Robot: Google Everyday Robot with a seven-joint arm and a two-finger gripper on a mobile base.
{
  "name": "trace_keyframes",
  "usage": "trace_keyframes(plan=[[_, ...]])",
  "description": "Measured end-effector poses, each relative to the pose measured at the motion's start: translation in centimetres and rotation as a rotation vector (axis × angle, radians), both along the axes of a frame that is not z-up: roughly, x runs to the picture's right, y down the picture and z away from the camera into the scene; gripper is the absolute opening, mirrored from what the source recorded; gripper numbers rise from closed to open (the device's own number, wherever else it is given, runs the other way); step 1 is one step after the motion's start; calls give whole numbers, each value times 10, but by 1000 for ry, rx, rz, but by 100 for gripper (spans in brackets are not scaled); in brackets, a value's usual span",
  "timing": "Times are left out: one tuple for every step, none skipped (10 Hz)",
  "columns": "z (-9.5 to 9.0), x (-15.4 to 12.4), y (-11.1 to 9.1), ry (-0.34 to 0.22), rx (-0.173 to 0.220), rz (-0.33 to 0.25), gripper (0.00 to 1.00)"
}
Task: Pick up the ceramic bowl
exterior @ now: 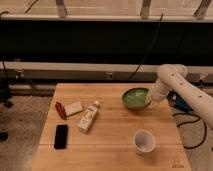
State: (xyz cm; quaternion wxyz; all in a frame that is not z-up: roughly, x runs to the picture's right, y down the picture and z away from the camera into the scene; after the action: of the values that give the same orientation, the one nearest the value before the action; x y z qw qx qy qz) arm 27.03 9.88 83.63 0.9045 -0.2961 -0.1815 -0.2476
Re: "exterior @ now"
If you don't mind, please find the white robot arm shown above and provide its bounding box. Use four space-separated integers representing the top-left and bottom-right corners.
146 64 213 130

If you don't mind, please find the blue box on floor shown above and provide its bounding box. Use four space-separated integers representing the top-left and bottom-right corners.
167 91 193 112

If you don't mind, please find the black smartphone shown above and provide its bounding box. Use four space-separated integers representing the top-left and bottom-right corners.
54 125 68 149

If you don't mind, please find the black chair base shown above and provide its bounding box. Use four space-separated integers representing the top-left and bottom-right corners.
0 79 13 142

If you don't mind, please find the black hanging cable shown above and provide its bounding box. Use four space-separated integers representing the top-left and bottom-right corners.
126 13 164 82

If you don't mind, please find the wall power outlet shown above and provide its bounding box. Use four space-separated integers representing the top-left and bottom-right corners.
106 72 113 80

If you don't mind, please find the red snack bar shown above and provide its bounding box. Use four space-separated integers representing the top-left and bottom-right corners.
55 102 66 120

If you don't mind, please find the black floor cable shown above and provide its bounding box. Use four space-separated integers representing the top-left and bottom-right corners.
173 111 208 150

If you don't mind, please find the white plastic bottle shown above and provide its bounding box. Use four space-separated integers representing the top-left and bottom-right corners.
78 101 100 133

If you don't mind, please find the green ceramic bowl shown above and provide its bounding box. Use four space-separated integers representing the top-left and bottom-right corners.
122 87 150 110

